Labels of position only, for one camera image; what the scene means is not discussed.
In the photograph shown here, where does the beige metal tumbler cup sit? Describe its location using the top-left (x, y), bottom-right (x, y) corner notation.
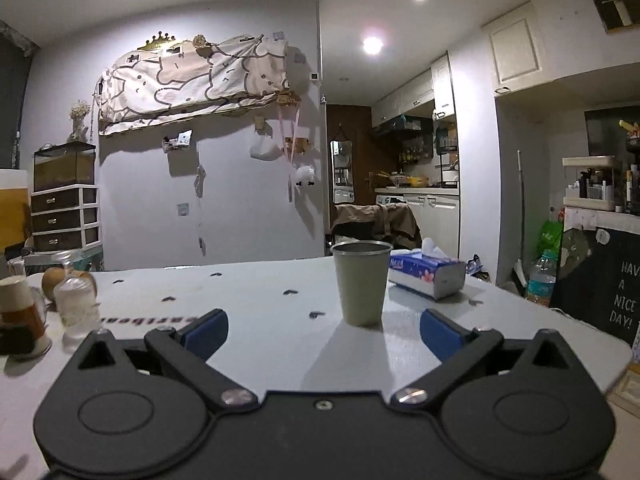
top-left (332, 240), bottom-right (393, 327)

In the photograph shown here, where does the brown wooden round cup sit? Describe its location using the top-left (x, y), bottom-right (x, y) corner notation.
top-left (41, 266), bottom-right (98, 301)

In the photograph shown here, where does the blue white tissue pack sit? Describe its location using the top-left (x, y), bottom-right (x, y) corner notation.
top-left (388, 237), bottom-right (465, 300)

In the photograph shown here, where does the plastic water bottle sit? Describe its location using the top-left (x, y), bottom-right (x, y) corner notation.
top-left (525, 249), bottom-right (558, 307)

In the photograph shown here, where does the clear ribbed stemmed glass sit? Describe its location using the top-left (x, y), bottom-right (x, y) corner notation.
top-left (53, 252), bottom-right (100, 340)

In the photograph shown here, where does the chair with brown jacket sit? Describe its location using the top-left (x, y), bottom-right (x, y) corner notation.
top-left (331, 203), bottom-right (422, 250)

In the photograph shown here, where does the black nice day sign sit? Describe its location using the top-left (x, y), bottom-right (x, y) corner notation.
top-left (550, 228), bottom-right (639, 344)

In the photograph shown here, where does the white three-drawer cabinet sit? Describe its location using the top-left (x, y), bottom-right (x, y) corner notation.
top-left (30, 184), bottom-right (102, 252)

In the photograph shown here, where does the white plush sheep toy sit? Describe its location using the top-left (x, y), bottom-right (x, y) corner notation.
top-left (293, 165), bottom-right (316, 188)

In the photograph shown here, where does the glass fish tank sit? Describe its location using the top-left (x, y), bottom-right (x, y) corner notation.
top-left (32, 141), bottom-right (96, 192)

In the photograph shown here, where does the dried flower vase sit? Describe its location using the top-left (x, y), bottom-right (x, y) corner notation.
top-left (67, 101), bottom-right (90, 142)

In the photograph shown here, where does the cartoon patterned cloth cover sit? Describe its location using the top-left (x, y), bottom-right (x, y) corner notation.
top-left (96, 35), bottom-right (290, 136)

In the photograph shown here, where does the dark window curtain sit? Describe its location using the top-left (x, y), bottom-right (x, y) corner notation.
top-left (0, 22), bottom-right (39, 169)

